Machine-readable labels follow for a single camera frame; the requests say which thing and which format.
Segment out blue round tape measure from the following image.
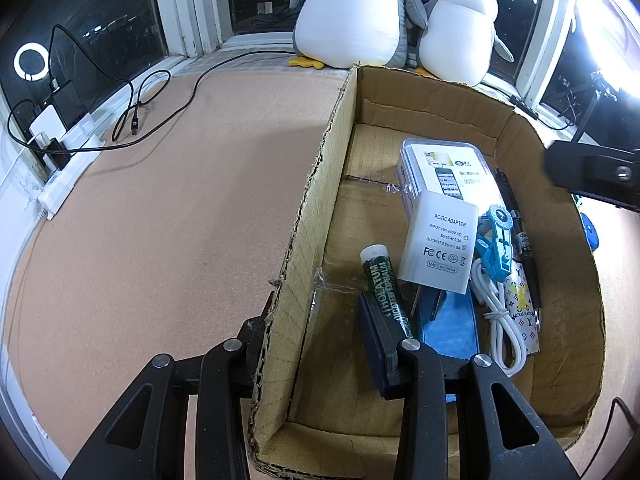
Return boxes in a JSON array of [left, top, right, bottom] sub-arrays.
[[579, 212, 600, 252]]

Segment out white usb cable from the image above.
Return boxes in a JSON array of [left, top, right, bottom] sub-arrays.
[[470, 257, 528, 378]]

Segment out black pen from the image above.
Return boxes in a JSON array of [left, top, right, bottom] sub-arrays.
[[495, 169, 542, 312]]

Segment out blue phone stand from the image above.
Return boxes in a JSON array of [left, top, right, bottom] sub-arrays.
[[414, 286, 480, 380]]

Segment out patterned white lighter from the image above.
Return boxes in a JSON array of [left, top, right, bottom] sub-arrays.
[[504, 261, 540, 356]]

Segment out blue clip with round end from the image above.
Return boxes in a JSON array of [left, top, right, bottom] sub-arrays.
[[475, 205, 513, 283]]

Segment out clear plastic phone box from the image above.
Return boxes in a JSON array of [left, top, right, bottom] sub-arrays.
[[396, 138, 504, 219]]

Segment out cardboard box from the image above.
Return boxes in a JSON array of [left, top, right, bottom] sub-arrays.
[[248, 67, 604, 479]]

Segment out green lip balm tube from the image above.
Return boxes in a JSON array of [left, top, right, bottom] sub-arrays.
[[359, 244, 413, 338]]

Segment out small penguin plush toy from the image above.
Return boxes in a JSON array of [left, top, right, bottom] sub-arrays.
[[416, 0, 514, 87]]

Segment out large penguin plush toy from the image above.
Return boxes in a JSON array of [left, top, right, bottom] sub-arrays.
[[288, 0, 427, 70]]

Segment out white power strip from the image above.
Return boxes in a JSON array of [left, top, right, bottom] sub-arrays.
[[38, 113, 104, 220]]

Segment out white charger on strip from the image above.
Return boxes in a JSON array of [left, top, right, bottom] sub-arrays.
[[29, 104, 66, 148]]

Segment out ring light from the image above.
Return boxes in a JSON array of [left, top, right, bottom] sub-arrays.
[[576, 0, 639, 99]]

